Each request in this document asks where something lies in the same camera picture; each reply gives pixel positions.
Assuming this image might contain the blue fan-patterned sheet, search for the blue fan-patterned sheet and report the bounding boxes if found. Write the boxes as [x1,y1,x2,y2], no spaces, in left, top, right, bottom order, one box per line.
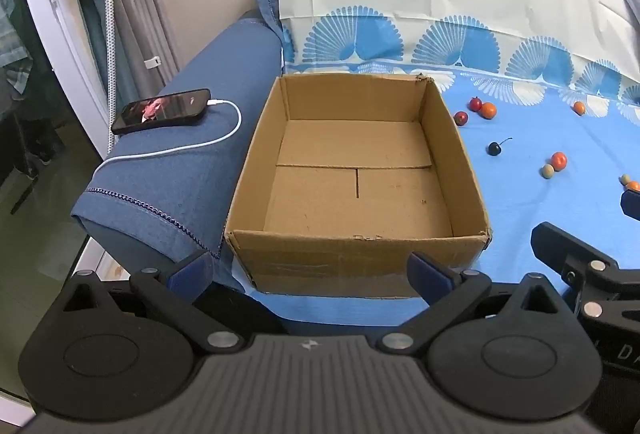
[240,0,640,330]

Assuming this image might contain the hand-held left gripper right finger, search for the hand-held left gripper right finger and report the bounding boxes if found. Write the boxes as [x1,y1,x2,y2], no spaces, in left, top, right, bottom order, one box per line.
[376,251,563,356]

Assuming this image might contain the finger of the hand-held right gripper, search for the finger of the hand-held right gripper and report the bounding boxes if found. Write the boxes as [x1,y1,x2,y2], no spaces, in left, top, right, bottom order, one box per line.
[531,222,640,322]
[620,190,640,220]

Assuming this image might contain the black smartphone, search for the black smartphone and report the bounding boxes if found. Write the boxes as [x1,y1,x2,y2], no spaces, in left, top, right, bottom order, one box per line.
[111,88,212,135]

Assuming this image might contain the cardboard box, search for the cardboard box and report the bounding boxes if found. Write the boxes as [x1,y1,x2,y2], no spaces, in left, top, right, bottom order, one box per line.
[224,73,493,300]

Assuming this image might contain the white charging cable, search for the white charging cable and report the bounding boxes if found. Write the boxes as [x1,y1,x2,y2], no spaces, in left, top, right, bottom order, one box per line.
[97,99,243,175]

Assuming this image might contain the hanging checked garment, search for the hanging checked garment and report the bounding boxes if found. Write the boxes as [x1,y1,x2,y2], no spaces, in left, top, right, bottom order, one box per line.
[0,0,36,95]

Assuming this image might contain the teal curtain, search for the teal curtain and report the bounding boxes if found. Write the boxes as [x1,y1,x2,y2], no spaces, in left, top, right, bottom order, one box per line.
[70,0,117,102]

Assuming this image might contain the white door frame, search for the white door frame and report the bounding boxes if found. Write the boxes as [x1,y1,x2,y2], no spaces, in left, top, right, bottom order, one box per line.
[10,0,121,157]

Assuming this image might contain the white gooseneck phone holder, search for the white gooseneck phone holder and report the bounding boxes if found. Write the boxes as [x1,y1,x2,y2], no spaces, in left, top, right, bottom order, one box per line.
[56,0,123,157]

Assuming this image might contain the phone holder stand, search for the phone holder stand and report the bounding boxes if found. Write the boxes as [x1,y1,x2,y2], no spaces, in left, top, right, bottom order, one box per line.
[112,0,180,107]

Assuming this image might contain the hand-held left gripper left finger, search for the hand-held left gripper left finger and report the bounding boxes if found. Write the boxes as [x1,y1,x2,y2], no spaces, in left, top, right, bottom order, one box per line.
[62,250,242,354]

